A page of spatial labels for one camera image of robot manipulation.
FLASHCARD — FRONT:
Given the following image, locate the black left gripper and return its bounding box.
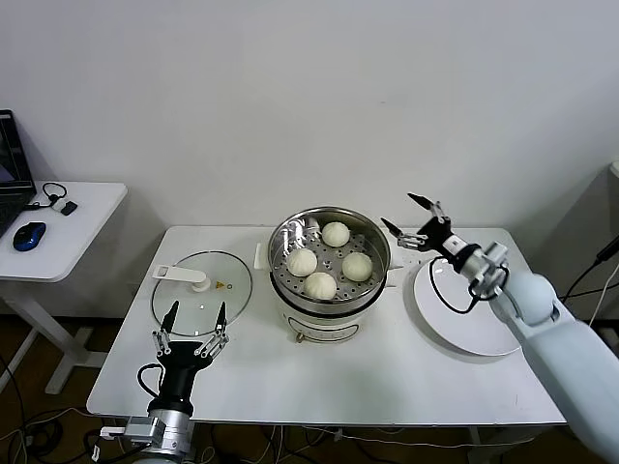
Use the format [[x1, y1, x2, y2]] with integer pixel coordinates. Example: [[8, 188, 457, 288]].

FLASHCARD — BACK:
[[148, 300, 229, 411]]

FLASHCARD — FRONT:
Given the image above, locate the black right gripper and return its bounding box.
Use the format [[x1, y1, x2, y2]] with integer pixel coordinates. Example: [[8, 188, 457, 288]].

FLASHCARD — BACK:
[[380, 191, 474, 266]]

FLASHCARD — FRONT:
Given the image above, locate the white steamed baozi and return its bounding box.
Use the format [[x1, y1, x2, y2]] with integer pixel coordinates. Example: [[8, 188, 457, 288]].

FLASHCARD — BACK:
[[303, 271, 338, 301], [341, 251, 373, 282], [287, 247, 319, 277], [321, 220, 352, 247]]

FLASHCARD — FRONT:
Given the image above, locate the perforated steel steamer basket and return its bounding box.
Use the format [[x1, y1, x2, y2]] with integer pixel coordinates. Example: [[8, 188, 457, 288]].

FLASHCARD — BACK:
[[267, 207, 392, 315]]

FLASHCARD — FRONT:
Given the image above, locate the round white plate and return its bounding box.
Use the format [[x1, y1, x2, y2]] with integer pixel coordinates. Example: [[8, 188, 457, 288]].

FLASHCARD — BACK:
[[403, 258, 524, 358]]

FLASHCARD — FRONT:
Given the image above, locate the white side table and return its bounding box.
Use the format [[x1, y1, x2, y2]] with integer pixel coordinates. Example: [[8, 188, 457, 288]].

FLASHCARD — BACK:
[[0, 181, 130, 395]]

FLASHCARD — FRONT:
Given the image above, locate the blue computer mouse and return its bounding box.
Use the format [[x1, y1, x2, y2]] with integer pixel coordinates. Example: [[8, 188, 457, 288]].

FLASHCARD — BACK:
[[13, 220, 48, 251]]

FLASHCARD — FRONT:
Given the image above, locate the black laptop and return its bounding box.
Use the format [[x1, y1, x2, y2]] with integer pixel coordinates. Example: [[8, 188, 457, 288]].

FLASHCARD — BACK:
[[0, 108, 39, 241]]

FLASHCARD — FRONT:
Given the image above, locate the glass lid with white handle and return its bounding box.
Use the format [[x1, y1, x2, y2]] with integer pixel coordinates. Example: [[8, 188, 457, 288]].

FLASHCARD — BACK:
[[151, 249, 254, 338]]

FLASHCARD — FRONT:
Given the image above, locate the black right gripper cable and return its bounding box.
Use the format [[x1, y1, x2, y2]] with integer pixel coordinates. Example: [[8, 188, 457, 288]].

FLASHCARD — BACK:
[[428, 255, 479, 315]]

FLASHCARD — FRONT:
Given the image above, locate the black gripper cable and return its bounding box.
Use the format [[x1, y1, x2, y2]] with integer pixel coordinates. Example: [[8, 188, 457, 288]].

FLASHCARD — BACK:
[[428, 255, 479, 315], [137, 362, 164, 398]]

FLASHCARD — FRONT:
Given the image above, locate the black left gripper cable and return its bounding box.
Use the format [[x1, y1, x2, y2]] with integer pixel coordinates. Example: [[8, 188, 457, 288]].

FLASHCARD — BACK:
[[137, 362, 164, 398]]

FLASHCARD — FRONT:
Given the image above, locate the black cable with plug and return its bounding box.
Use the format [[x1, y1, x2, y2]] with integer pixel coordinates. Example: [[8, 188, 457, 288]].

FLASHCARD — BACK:
[[559, 239, 619, 304]]

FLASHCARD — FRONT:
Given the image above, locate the white hanging cable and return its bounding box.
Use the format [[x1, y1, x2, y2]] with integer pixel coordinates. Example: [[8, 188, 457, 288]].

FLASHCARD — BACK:
[[585, 270, 619, 326]]

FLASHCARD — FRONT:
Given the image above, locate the black looped thin cable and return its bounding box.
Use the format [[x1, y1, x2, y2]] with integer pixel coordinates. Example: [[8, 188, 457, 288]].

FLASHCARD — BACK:
[[22, 181, 69, 212]]

